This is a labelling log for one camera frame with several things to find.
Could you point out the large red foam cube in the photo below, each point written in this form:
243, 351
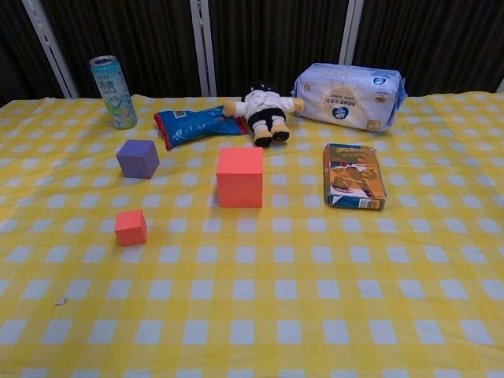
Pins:
240, 185

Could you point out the purple cube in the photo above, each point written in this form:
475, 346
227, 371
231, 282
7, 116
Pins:
136, 161

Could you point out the small red foam cube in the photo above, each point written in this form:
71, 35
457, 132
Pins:
130, 230

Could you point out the plush doll white shirt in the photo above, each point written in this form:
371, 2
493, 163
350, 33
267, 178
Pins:
262, 104

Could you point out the blue snack bag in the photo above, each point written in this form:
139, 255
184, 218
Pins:
189, 126

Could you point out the orange biscuit box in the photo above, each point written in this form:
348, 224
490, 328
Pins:
354, 177

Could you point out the yellow white checked tablecloth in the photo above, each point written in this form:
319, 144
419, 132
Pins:
275, 295

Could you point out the pale blue tissue pack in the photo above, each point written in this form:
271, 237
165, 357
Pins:
346, 98

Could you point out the light blue drink can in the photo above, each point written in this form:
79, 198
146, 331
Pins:
114, 94

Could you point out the white metal frame post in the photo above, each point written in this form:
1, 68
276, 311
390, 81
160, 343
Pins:
350, 31
47, 39
501, 86
204, 47

